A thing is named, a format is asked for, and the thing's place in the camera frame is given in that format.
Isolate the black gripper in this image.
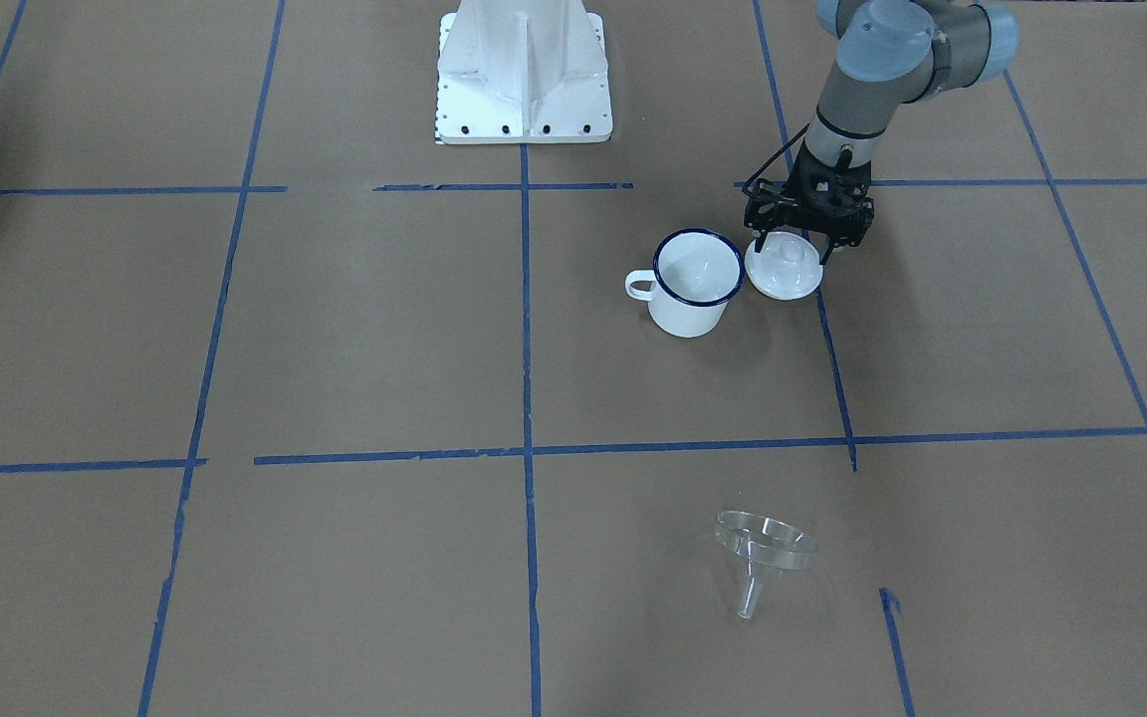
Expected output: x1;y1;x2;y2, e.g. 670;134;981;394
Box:
743;145;874;265

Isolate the white mug lid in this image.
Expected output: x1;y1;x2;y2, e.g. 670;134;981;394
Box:
746;231;824;301

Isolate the clear glass funnel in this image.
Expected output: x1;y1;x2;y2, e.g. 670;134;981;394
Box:
713;511;818;619

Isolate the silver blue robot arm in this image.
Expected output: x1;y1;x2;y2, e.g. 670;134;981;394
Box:
743;1;1021;251

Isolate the white enamel mug blue rim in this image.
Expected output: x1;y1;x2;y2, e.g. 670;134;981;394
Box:
624;228;746;340

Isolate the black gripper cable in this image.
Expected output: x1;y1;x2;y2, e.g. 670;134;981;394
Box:
741;124;811;195

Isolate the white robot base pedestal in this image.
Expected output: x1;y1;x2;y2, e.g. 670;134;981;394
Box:
434;1;612;145

